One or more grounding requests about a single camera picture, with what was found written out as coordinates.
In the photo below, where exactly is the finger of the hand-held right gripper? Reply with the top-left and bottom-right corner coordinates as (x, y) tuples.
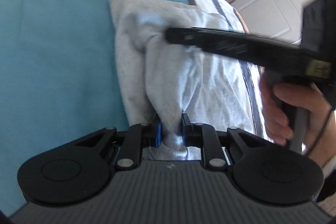
(165, 27), (306, 67)

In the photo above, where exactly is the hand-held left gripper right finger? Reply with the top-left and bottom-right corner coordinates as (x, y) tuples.
(181, 113), (270, 171)

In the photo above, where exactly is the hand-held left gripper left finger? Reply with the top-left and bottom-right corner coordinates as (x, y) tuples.
(75, 120), (162, 171)

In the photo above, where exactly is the white towel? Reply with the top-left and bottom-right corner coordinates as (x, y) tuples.
(108, 0), (253, 161)

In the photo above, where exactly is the person's right hand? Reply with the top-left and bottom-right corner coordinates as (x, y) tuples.
(259, 74), (336, 161)

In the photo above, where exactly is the striped bed sheet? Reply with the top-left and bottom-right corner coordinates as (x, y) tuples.
(0, 0), (265, 217)

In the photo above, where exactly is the black cable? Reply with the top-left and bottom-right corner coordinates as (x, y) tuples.
(301, 106), (334, 157)

